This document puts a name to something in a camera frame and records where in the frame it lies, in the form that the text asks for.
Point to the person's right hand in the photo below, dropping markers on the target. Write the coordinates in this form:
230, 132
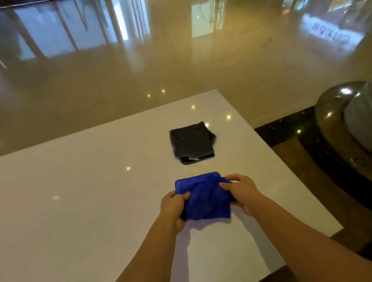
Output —
247, 194

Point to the person's left hand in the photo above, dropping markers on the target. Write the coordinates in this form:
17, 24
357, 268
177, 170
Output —
171, 209

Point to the person's right thumb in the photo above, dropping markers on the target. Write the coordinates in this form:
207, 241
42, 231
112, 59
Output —
227, 189

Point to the person's left thumb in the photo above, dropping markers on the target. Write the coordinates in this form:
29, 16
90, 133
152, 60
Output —
184, 196

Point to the blue cloth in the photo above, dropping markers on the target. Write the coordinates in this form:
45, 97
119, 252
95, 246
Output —
204, 196

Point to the person's left forearm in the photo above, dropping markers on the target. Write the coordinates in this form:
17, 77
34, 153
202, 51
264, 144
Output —
140, 276

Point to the person's right forearm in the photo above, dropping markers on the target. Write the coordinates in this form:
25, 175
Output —
312, 249

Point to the dark grey folded cloth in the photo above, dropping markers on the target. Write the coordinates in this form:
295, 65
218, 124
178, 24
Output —
192, 143

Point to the stone column base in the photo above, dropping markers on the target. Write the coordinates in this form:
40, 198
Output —
368, 138

